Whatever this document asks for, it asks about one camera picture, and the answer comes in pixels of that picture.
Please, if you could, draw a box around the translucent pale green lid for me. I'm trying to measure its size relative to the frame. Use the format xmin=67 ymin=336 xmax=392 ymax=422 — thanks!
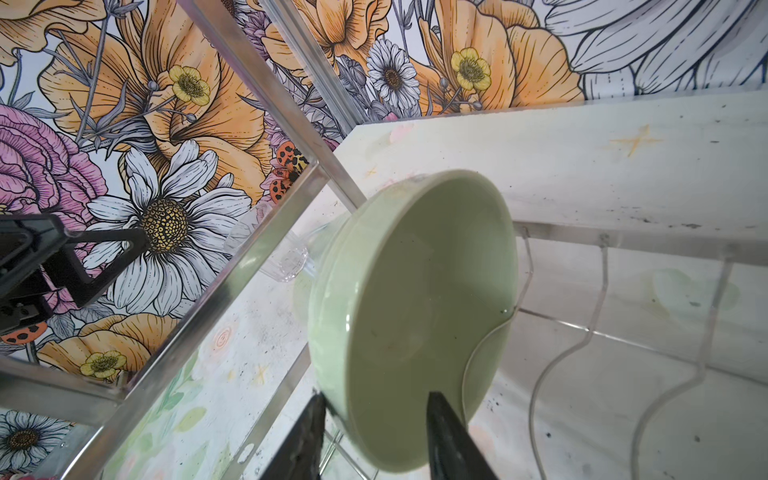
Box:
xmin=293 ymin=213 xmax=350 ymax=326

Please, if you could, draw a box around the light green ceramic bowl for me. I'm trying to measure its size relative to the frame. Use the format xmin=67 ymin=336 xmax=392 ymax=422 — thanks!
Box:
xmin=307 ymin=170 xmax=518 ymax=473

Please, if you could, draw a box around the clear faceted glass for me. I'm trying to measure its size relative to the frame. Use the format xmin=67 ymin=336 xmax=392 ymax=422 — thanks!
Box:
xmin=223 ymin=201 xmax=307 ymax=283

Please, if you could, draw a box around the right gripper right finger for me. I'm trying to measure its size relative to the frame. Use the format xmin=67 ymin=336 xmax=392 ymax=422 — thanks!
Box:
xmin=426 ymin=391 xmax=498 ymax=480

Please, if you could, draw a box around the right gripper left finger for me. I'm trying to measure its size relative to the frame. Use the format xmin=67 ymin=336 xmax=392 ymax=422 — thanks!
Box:
xmin=260 ymin=393 xmax=326 ymax=480

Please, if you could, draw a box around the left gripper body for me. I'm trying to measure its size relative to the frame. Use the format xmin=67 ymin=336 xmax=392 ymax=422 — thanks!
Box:
xmin=1 ymin=214 xmax=68 ymax=335

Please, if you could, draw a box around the steel two-tier dish rack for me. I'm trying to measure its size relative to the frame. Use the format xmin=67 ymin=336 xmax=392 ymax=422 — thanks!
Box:
xmin=1 ymin=1 xmax=767 ymax=479

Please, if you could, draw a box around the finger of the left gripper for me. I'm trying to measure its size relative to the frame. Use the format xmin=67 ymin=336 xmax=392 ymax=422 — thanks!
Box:
xmin=42 ymin=228 xmax=149 ymax=308

